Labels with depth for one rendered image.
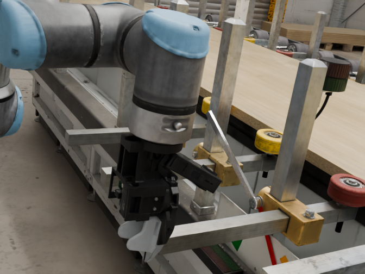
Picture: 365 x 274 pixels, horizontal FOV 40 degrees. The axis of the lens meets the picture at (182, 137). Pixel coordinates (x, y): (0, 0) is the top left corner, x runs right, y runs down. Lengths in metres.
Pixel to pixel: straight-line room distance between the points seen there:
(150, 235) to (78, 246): 1.55
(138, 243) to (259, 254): 0.33
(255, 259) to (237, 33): 0.46
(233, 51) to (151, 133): 0.45
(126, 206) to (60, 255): 1.55
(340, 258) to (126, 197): 0.29
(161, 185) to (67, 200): 1.96
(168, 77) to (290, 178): 0.38
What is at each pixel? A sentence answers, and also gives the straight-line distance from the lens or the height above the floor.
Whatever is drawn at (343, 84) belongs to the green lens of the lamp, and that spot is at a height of 1.10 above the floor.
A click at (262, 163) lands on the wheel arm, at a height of 0.84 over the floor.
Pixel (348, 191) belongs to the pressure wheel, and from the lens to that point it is 0.98.
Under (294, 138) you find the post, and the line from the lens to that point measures 0.90.
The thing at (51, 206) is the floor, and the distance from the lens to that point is 2.59.
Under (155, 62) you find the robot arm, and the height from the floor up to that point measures 1.14.
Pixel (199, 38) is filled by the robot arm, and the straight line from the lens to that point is 0.64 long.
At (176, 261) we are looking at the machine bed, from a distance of 1.89.
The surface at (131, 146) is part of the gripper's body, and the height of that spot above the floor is 1.02.
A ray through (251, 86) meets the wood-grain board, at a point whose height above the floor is 0.90.
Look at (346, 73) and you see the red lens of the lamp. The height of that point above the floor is 1.12.
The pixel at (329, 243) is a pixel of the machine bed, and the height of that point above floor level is 0.71.
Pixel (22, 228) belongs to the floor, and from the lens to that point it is 2.42.
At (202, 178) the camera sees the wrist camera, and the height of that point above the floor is 0.96.
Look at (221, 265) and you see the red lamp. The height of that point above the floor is 0.70.
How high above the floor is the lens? 1.28
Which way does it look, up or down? 20 degrees down
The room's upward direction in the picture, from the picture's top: 9 degrees clockwise
